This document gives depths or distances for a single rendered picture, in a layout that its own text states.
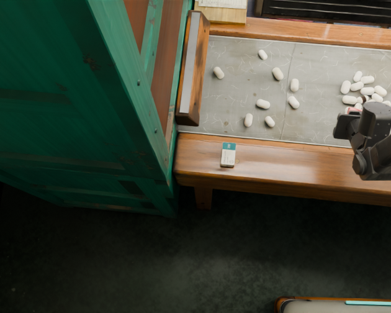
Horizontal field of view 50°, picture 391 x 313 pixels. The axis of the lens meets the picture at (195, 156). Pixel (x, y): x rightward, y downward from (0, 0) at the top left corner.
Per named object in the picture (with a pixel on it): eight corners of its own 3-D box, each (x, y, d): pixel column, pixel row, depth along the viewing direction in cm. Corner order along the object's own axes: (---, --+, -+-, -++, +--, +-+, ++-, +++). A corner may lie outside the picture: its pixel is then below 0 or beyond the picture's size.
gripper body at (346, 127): (338, 110, 98) (344, 126, 92) (382, 115, 98) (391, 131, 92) (331, 134, 102) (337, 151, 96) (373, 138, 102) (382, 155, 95)
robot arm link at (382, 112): (357, 178, 85) (399, 178, 85) (372, 130, 79) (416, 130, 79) (339, 146, 95) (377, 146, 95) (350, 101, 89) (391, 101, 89)
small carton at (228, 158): (233, 167, 108) (234, 165, 106) (220, 166, 108) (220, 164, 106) (235, 145, 109) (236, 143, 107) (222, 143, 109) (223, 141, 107)
